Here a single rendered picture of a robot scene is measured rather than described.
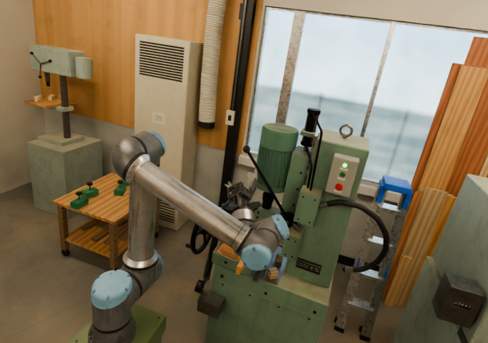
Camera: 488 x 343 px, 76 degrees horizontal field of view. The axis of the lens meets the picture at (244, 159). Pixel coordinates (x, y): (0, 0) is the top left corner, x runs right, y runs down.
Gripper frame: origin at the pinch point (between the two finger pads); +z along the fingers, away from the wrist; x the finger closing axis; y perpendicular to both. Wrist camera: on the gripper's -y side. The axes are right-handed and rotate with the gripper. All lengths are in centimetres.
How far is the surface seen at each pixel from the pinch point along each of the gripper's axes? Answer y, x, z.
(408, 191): -102, -50, 18
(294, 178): -20.2, -14.8, 1.7
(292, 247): -31.0, -2.2, -24.8
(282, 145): -7.0, -17.9, 11.5
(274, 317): -53, 25, -46
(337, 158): -11.9, -38.6, -4.6
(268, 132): -0.7, -15.4, 16.8
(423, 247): -178, -37, 9
